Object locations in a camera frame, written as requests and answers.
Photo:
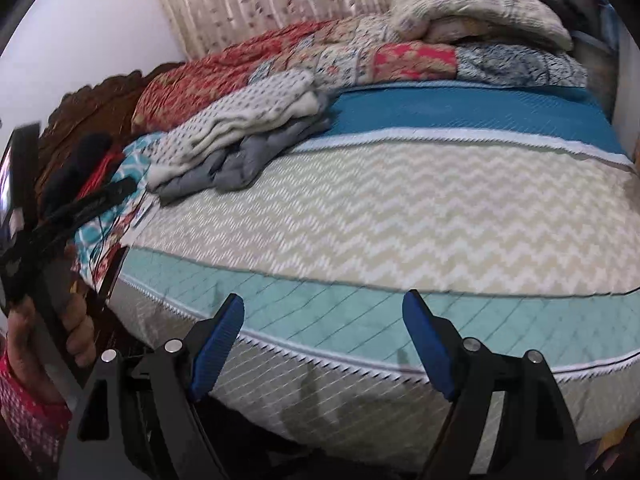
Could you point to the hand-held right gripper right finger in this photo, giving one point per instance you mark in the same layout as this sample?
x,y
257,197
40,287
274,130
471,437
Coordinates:
x,y
430,345

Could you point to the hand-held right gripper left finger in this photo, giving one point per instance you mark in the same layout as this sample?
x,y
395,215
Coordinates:
x,y
220,345

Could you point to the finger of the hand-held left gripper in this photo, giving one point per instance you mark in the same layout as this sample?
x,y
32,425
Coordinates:
x,y
114,275
100,200

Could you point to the white patterned fleece garment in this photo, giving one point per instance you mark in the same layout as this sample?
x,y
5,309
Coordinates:
x,y
235,115

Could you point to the person's left forearm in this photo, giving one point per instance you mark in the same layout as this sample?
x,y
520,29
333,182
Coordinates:
x,y
30,430

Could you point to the person's left hand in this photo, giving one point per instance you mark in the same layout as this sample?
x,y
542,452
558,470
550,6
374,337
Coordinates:
x,y
80,320

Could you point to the teal white patterned cloth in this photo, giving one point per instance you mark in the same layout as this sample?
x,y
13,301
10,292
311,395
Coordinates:
x,y
132,160

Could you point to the carved wooden headboard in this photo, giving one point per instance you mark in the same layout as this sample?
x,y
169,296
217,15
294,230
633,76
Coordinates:
x,y
100,105

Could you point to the teal and beige patterned bedsheet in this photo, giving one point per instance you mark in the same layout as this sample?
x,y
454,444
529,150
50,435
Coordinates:
x,y
400,200

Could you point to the red patchwork quilt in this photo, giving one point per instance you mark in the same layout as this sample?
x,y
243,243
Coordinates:
x,y
225,60

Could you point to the orange cloth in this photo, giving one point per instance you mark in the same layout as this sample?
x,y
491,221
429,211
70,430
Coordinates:
x,y
620,455

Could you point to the beige patterned folded blanket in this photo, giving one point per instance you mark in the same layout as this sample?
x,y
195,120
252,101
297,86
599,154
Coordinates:
x,y
475,0

